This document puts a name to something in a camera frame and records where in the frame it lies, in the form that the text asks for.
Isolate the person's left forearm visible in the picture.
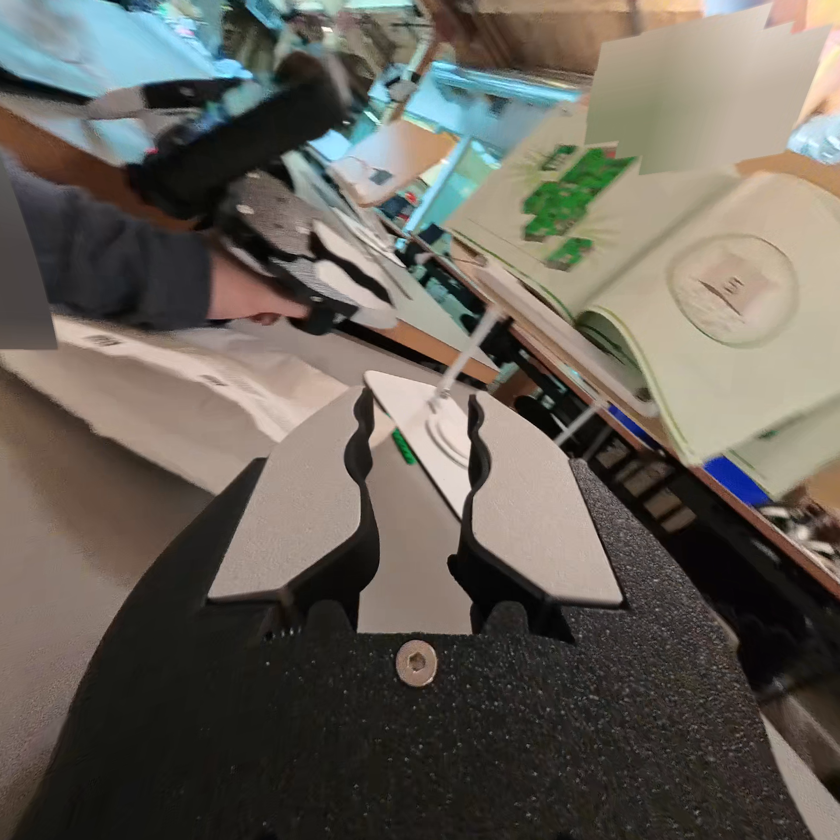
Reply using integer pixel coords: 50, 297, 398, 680
0, 147, 216, 332

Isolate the instruction booklet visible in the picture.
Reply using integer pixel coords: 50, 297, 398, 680
446, 105, 840, 503

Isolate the white book stand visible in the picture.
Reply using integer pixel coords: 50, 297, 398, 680
363, 262, 660, 521

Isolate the person's left hand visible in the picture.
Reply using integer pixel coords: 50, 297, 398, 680
206, 248, 312, 327

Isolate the book stand with black sticker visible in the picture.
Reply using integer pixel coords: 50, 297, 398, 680
328, 120, 460, 210

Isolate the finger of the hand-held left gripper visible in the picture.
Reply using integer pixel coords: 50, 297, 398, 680
310, 220, 395, 306
298, 259, 399, 332

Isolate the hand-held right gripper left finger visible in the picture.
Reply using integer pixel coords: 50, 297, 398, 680
207, 386, 383, 634

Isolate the grey desk with wooden edge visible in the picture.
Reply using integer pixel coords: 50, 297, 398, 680
0, 98, 503, 388

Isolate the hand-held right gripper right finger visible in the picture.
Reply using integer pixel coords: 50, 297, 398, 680
448, 391, 624, 634

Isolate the white printed paper bag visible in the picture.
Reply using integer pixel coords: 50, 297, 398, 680
0, 314, 371, 473

